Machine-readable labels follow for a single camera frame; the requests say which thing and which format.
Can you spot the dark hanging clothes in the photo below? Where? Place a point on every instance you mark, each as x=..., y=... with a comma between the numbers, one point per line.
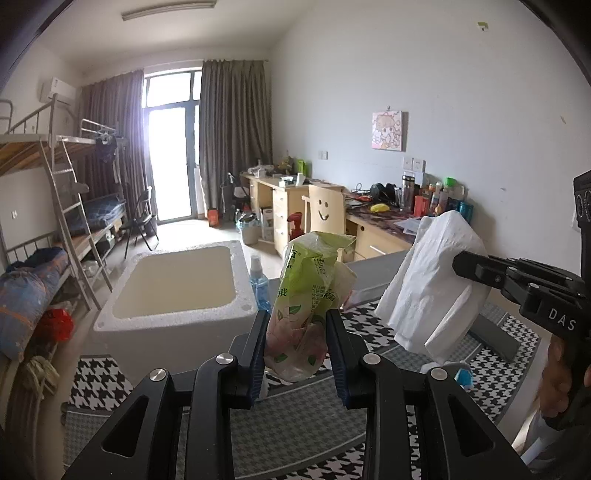
x=106, y=147

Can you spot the dark green case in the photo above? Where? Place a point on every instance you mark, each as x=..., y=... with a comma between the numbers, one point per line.
x=496, y=337

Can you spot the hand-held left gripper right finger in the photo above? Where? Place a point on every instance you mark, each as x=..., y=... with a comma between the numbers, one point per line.
x=336, y=364

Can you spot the glass balcony door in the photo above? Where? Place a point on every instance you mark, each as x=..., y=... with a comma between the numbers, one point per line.
x=171, y=161

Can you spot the grey trash bin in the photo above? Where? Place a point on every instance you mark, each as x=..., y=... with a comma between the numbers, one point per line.
x=249, y=233

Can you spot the white cardboard box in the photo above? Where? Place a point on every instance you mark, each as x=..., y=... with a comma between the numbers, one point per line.
x=267, y=224

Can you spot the person's right hand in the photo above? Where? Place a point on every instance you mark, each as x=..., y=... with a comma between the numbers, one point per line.
x=554, y=378

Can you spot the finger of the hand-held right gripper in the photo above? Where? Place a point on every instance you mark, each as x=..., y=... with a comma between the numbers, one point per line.
x=503, y=284
x=480, y=261

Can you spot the blue bundled quilt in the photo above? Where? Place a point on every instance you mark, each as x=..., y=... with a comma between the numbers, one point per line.
x=27, y=304

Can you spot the yellow item on desk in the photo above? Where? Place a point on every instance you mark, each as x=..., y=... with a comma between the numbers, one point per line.
x=380, y=207

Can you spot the brown curtain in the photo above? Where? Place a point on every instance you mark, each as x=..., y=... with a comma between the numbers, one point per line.
x=235, y=129
x=120, y=115

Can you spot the green plastic bag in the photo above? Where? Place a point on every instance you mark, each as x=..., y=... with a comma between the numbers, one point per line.
x=300, y=286

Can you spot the cartoon wall picture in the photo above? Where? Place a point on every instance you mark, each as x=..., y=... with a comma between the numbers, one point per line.
x=387, y=130

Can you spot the wooden chair with smiley face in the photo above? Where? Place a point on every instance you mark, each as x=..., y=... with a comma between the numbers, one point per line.
x=325, y=207

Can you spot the small orange box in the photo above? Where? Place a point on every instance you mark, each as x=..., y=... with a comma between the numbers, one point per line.
x=213, y=218

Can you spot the long wooden desk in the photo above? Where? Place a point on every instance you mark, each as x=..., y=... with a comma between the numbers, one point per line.
x=284, y=217

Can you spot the white lotion pump bottle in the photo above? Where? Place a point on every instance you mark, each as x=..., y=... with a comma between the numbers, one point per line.
x=295, y=226

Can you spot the white air conditioner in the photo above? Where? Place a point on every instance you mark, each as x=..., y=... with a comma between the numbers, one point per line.
x=57, y=90

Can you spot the blue spray bottle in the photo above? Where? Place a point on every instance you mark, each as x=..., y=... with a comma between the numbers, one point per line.
x=259, y=288

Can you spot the beige cloth bundle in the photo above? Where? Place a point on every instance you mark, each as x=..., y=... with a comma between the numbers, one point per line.
x=41, y=374

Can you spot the metal bunk bed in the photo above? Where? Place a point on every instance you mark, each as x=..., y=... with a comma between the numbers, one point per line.
x=23, y=150

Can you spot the black folding chair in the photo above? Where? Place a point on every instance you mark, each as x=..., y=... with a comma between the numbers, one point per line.
x=143, y=203

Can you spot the group of toiletry bottles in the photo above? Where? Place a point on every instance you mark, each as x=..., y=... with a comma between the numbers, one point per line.
x=438, y=198

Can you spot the white foam box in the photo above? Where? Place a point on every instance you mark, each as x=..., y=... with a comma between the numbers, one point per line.
x=152, y=341

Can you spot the dark blue bedding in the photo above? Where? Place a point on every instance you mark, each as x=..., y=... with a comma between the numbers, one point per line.
x=104, y=210

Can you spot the houndstooth tablecloth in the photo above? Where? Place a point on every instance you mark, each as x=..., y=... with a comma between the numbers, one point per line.
x=295, y=438

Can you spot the red plastic bag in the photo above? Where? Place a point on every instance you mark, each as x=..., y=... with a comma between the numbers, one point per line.
x=55, y=323

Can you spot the metal bunk ladder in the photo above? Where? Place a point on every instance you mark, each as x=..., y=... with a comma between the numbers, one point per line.
x=69, y=203

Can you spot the white papers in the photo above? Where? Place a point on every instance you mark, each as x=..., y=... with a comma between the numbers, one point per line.
x=408, y=226

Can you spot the ceiling tube light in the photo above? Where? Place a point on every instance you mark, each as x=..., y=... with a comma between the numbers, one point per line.
x=166, y=10

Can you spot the white cloth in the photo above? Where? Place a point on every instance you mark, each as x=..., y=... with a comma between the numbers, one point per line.
x=429, y=286

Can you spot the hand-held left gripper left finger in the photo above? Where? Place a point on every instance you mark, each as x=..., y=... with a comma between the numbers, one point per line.
x=258, y=364

